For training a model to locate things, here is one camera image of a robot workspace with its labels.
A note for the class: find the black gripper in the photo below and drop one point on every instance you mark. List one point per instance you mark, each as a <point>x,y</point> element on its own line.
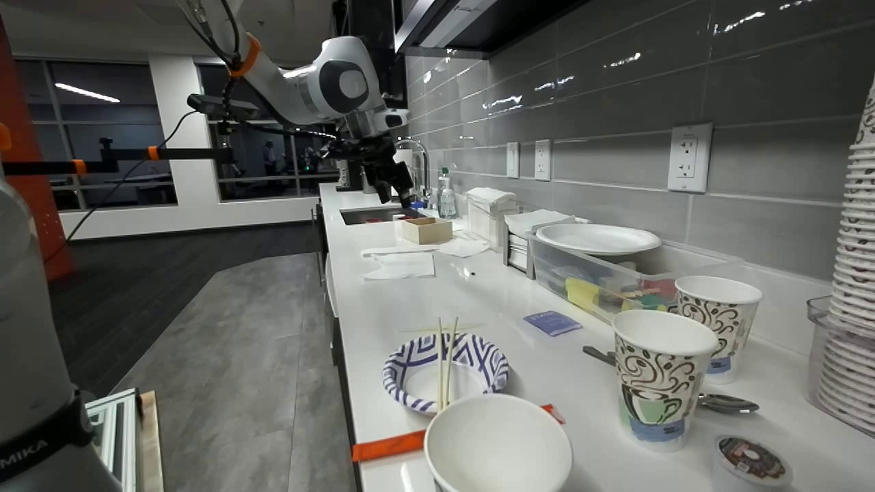
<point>382,156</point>

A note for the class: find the white light switch plate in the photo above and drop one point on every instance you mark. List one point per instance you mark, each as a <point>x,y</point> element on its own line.
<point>509,160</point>

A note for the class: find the clear plastic bags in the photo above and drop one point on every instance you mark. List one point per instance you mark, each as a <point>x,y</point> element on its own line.
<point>397,265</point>

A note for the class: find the metal spoon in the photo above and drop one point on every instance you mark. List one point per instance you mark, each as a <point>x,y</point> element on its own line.
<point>729,403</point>

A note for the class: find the pale wooden chopstick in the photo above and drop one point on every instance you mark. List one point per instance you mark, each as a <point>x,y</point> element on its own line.
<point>442,365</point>

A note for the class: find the metal napkin dispenser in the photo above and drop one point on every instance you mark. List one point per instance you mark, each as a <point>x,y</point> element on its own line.
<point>521,250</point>

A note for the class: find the patterned paper cup stack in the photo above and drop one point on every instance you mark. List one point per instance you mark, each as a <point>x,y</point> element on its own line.
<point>856,273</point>

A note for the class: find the blue square pad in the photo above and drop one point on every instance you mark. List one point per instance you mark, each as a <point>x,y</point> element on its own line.
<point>552,324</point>

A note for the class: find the dark sink basin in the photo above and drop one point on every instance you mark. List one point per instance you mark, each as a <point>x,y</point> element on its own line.
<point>369,217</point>

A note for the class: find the white paper towel stack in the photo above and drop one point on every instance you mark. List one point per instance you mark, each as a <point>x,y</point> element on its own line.
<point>490,207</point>

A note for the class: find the small cardboard box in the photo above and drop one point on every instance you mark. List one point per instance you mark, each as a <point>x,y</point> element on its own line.
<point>427,231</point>

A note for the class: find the white wall outlet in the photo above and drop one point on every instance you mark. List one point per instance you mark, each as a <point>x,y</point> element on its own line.
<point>543,160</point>
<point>691,156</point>

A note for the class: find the small dark crumb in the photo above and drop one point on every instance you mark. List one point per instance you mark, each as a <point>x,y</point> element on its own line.
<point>469,270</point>

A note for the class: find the wooden board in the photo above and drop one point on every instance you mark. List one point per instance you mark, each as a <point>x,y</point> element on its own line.
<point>150,445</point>

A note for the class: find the metal faucet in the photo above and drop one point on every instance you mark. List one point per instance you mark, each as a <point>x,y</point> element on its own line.
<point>421,173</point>

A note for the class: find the white napkins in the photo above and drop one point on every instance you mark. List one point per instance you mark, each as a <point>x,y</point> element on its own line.
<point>537,223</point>

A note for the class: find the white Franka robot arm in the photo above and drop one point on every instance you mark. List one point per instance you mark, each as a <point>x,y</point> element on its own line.
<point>336,86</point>

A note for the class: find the blue patterned paper plate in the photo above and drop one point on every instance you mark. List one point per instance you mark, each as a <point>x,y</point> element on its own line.
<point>412,371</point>

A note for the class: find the dark wall cabinet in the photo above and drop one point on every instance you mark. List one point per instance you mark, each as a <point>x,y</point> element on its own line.
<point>474,22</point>

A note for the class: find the metal framed case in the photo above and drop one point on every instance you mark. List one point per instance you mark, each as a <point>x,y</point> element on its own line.
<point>111,438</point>

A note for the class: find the clear soap bottle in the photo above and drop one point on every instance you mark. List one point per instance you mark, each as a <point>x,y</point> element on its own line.
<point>446,194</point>

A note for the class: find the small dark dish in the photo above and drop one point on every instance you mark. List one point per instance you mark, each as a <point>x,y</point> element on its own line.
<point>752,459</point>

